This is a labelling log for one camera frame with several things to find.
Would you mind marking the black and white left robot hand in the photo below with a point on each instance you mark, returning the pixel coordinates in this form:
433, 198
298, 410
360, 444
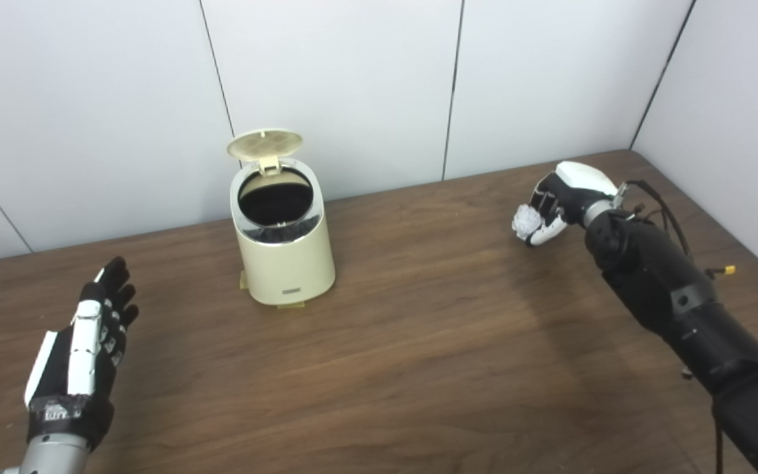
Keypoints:
83, 355

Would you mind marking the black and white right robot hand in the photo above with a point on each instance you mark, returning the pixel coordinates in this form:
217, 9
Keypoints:
580, 181

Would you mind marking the white paper ball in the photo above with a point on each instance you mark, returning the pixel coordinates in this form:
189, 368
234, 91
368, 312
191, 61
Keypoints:
524, 221

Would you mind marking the cream-colored bin body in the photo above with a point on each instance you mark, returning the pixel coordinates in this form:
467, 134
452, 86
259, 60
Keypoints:
287, 266

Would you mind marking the round cream bin lid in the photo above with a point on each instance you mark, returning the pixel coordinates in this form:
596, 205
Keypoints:
265, 143

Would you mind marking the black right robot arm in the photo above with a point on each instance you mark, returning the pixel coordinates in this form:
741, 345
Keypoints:
682, 303

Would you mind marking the small yellow tape piece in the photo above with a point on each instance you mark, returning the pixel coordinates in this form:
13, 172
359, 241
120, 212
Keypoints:
244, 280
291, 305

